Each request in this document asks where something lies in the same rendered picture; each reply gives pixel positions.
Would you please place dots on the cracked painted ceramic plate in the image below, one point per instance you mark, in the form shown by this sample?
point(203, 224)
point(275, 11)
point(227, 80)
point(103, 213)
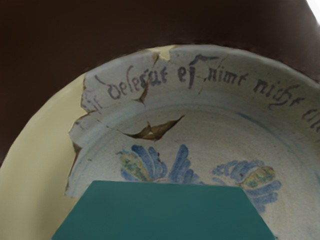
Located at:
point(225, 130)

